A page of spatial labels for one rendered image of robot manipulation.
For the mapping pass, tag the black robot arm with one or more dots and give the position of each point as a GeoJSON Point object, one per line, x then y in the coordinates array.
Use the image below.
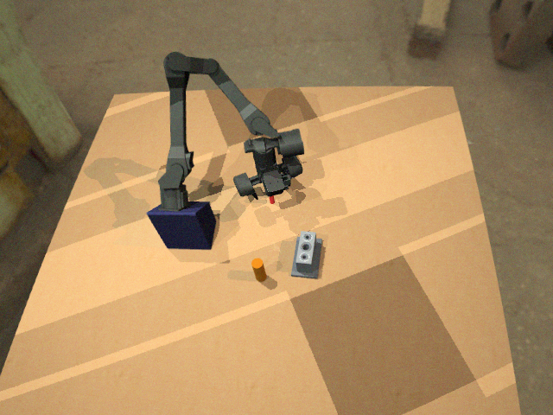
{"type": "Point", "coordinates": [174, 194]}

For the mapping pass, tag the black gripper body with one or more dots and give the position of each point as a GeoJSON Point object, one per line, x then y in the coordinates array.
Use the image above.
{"type": "Point", "coordinates": [244, 184]}

